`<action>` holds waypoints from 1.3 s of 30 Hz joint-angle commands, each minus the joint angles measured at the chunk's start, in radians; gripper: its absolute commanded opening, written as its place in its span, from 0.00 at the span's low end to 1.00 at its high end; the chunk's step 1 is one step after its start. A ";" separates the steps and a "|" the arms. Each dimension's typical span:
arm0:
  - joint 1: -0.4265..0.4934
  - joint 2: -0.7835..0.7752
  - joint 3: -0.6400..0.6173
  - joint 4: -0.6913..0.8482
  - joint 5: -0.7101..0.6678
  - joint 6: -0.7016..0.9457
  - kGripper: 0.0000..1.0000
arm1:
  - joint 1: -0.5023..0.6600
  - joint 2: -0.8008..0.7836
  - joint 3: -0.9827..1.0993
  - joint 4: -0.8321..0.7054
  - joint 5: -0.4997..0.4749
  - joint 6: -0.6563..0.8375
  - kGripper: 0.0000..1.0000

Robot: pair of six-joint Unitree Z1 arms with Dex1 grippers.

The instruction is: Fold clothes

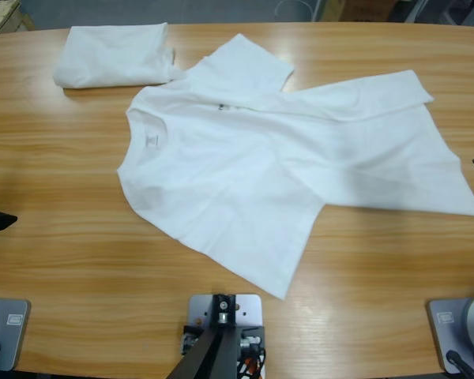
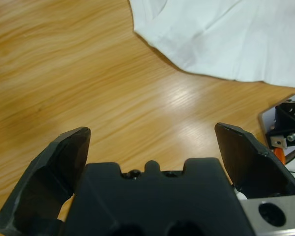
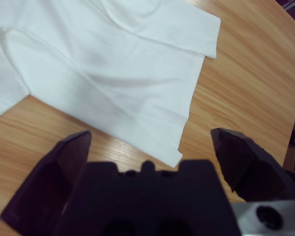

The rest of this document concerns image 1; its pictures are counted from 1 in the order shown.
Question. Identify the white t-shirt with small logo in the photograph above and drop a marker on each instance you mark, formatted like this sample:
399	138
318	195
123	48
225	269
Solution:
241	177

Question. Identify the black post clamp bracket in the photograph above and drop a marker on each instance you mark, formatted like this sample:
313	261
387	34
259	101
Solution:
256	331

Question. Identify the brown cardboard box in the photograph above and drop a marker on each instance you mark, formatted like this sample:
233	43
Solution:
365	10

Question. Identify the light wooden box stack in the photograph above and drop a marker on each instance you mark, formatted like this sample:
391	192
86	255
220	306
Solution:
4	16

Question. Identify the grey metal frame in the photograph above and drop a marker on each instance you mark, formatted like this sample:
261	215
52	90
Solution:
470	12

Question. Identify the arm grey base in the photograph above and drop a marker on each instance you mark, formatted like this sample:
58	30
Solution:
8	331
450	327

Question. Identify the folded white t-shirt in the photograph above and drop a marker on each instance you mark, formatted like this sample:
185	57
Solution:
110	55

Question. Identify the dark camera post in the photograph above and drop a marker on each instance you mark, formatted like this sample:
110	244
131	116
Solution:
209	355

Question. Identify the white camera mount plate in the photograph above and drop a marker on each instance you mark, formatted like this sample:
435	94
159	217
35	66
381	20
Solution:
249	308

